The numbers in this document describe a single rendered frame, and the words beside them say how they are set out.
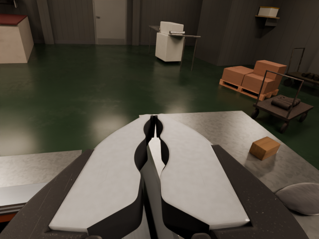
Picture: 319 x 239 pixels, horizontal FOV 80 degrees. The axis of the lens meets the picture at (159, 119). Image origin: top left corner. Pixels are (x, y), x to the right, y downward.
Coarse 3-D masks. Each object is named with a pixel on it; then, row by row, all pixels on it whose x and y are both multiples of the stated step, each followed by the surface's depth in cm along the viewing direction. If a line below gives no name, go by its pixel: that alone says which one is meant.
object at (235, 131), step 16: (208, 112) 105; (224, 112) 107; (240, 112) 109; (192, 128) 89; (208, 128) 91; (224, 128) 92; (240, 128) 93; (256, 128) 95; (224, 144) 81; (240, 144) 82; (160, 160) 69; (240, 160) 72; (256, 160) 73; (272, 160) 74; (288, 160) 75; (304, 160) 76; (256, 176) 66; (272, 176) 67; (288, 176) 67; (304, 176) 68; (288, 208) 56; (304, 224) 52
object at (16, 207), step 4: (12, 204) 71; (16, 204) 71; (20, 204) 72; (24, 204) 72; (0, 208) 70; (4, 208) 70; (8, 208) 70; (12, 208) 71; (16, 208) 71; (20, 208) 72; (0, 212) 70; (4, 212) 70; (8, 212) 70; (12, 212) 71; (16, 212) 71
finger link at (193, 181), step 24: (168, 120) 11; (168, 144) 9; (192, 144) 9; (168, 168) 8; (192, 168) 8; (216, 168) 8; (168, 192) 7; (192, 192) 7; (216, 192) 7; (168, 216) 7; (192, 216) 6; (216, 216) 6; (240, 216) 6
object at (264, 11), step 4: (260, 8) 606; (264, 8) 593; (268, 8) 583; (272, 8) 578; (276, 8) 582; (260, 12) 608; (264, 12) 595; (268, 12) 584; (272, 12) 585; (276, 12) 591; (268, 16) 587; (272, 16) 592
